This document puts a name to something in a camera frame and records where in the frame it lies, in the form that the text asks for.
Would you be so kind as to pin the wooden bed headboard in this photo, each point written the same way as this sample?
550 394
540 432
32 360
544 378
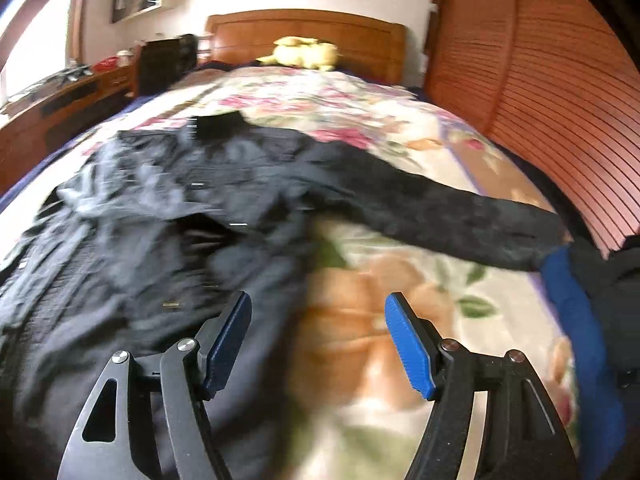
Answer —
310 27

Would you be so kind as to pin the black bag on desk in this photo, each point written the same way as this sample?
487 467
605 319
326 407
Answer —
162 65

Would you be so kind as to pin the wooden louvred wardrobe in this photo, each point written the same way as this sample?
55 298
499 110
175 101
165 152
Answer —
540 85

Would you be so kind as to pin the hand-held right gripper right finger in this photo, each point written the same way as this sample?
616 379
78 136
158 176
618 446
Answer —
407 350

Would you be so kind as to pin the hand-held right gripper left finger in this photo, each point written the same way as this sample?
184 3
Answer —
227 355

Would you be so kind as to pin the framed wall picture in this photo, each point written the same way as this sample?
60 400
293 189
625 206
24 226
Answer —
119 4

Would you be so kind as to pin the floral blanket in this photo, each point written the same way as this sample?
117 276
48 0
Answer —
400 270

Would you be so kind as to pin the folded dark garment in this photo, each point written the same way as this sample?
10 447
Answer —
615 280

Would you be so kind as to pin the wooden desk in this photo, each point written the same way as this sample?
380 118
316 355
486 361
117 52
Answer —
30 130

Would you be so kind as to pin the bright window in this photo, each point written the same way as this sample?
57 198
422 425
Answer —
40 35

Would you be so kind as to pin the folded blue garment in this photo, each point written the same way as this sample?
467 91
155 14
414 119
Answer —
575 320

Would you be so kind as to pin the yellow plush toy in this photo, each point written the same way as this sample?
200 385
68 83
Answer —
300 52

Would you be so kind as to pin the red container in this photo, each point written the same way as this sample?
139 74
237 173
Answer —
106 64

